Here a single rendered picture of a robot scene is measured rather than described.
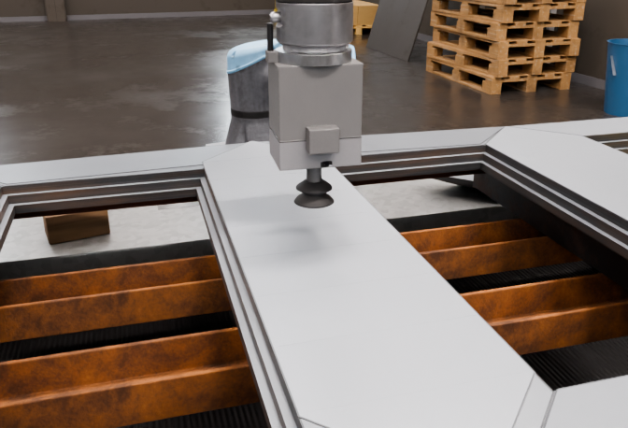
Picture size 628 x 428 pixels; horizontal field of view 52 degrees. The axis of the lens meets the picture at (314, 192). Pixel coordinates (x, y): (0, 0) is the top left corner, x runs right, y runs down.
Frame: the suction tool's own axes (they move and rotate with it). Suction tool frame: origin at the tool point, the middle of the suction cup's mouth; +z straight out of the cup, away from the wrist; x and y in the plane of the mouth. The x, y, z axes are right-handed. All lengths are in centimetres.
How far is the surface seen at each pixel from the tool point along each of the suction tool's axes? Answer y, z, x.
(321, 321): -3.5, 3.7, -17.8
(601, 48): 351, 55, 431
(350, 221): 4.8, 3.7, 2.2
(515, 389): 7.9, 3.7, -29.4
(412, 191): 33, 21, 53
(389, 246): 6.9, 3.7, -5.1
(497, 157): 34.4, 4.8, 23.4
